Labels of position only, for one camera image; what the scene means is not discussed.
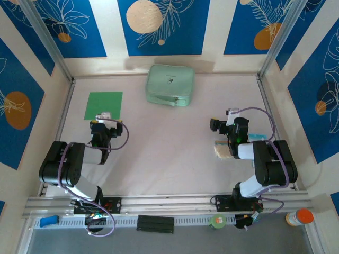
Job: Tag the aluminium frame post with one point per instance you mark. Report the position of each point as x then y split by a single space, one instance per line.
46 39
281 39

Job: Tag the mint green zip pouch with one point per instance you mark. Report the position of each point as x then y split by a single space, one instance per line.
169 82

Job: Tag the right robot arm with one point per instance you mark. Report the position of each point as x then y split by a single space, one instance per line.
275 164

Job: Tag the green tape roll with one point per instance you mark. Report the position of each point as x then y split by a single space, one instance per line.
217 221

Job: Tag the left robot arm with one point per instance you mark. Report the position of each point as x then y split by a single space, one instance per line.
63 164

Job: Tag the aluminium table side rail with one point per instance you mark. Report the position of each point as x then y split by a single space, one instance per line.
266 98
64 111

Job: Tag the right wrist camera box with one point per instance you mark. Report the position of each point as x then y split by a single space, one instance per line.
232 113

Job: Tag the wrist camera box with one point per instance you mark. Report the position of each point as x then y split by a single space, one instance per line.
232 113
104 116

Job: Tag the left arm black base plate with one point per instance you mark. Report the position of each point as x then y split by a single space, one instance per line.
116 205

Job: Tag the green square paper sheet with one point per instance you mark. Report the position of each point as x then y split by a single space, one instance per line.
103 103

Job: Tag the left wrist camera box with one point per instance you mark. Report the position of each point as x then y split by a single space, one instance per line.
104 116

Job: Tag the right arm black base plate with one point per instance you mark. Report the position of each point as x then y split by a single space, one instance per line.
221 203

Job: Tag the black ribbed rectangular block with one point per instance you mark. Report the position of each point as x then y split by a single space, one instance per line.
155 224

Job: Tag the blue bone-shaped block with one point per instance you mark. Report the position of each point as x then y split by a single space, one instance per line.
49 221

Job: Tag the round beige sponge pack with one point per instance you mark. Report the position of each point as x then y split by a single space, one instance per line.
222 152

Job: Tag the blue white plastic packet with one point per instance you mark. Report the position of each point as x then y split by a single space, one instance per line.
257 137

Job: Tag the aluminium mounting rail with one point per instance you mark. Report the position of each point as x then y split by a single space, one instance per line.
164 205

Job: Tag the orange cap bottle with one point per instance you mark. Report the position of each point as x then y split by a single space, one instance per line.
302 217

